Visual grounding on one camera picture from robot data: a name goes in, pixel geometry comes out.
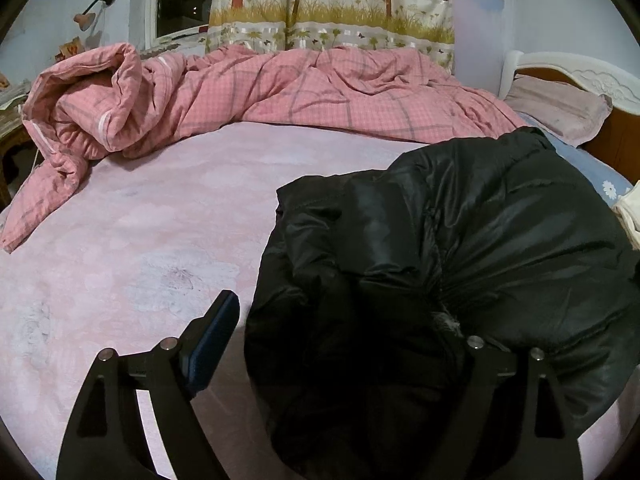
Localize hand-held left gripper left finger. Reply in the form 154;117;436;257
56;290;240;480

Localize stack of papers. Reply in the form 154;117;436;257
0;80;38;131

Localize pink pillow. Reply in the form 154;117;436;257
505;74;613;148

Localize blue floral pillow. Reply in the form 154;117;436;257
515;112;633;208

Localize cream folded clothes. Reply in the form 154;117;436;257
612;187;640;251

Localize black puffer jacket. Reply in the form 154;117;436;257
245;126;640;480

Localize pale lavender wall panel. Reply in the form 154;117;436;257
450;0;506;96

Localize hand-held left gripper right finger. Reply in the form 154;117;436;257
425;335;583;480

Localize wall lamp with pink shade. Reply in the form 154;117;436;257
73;0;116;28

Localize pink checked quilt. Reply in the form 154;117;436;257
0;42;531;254

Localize tree print curtain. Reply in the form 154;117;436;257
205;0;456;76

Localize wooden side table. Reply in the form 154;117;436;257
0;120;36;206

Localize white and wooden headboard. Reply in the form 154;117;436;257
500;50;640;183

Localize white framed window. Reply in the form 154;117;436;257
145;0;221;48

